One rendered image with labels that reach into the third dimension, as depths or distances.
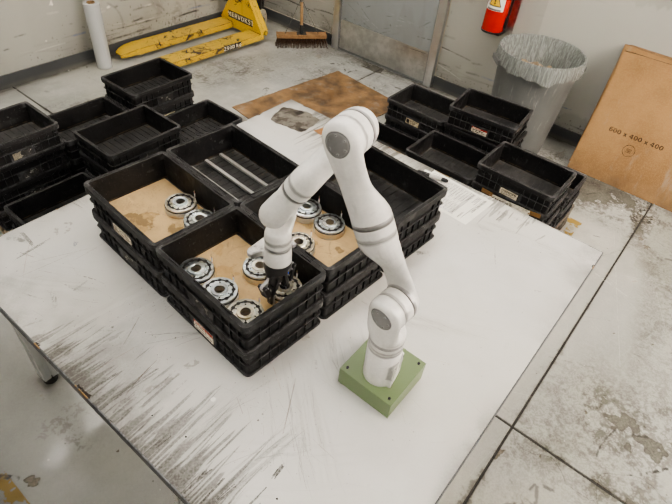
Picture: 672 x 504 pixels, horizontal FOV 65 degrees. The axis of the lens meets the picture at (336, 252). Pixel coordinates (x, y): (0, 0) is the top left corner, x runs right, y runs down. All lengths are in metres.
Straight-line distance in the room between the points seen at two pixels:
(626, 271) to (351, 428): 2.28
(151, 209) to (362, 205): 0.95
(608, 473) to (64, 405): 2.18
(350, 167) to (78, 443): 1.66
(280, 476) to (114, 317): 0.70
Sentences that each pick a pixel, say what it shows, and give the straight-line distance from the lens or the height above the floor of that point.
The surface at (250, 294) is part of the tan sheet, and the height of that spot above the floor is 0.83.
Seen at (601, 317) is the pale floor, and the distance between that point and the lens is 3.05.
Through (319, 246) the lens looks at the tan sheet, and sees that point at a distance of 1.70.
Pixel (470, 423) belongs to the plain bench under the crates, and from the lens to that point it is 1.54.
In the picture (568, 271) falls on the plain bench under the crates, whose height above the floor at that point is 0.70.
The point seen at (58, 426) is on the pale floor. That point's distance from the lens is 2.41.
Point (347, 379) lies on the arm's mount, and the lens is 1.49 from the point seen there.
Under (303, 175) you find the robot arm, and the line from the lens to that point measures 1.17.
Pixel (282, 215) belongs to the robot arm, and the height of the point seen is 1.19.
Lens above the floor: 1.98
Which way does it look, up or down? 43 degrees down
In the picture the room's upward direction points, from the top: 7 degrees clockwise
